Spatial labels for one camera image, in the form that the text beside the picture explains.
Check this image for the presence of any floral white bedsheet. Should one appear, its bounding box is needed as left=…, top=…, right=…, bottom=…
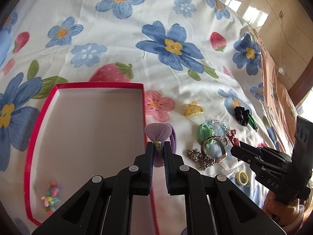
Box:
left=1, top=0, right=279, bottom=234

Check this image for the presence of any green sequin hair clip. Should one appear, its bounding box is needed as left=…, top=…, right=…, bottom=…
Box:
left=248, top=114, right=258, bottom=132

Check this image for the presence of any purple bow hair tie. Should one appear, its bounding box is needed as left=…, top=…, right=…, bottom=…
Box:
left=144, top=122, right=177, bottom=168

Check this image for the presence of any colourful bead bracelet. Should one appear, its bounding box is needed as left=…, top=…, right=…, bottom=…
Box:
left=40, top=180, right=62, bottom=215

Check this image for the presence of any pink peach blanket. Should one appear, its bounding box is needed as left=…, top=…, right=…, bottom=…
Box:
left=253, top=31, right=298, bottom=155

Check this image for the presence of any green bow hair tie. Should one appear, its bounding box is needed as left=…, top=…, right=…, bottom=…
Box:
left=197, top=122, right=216, bottom=150

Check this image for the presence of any beaded pastel bracelet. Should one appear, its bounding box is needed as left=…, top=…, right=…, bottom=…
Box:
left=207, top=119, right=232, bottom=140

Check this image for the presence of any black scrunchie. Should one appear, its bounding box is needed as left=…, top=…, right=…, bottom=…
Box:
left=234, top=106, right=250, bottom=127

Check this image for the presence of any pink candy hair clip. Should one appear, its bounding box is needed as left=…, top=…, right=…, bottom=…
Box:
left=226, top=129, right=240, bottom=146

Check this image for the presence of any red shallow box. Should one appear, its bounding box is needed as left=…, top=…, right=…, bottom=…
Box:
left=24, top=82, right=148, bottom=228

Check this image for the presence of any yellow hair claw clip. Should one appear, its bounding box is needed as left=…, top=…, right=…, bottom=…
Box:
left=183, top=100, right=205, bottom=121

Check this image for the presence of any yellow hair tie ring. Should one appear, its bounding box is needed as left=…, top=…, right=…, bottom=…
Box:
left=236, top=170, right=249, bottom=186

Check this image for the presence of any chain strap green watch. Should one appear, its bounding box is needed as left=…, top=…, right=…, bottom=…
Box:
left=187, top=136, right=228, bottom=171

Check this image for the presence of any right hand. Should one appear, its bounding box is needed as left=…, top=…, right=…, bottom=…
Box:
left=262, top=191, right=305, bottom=234

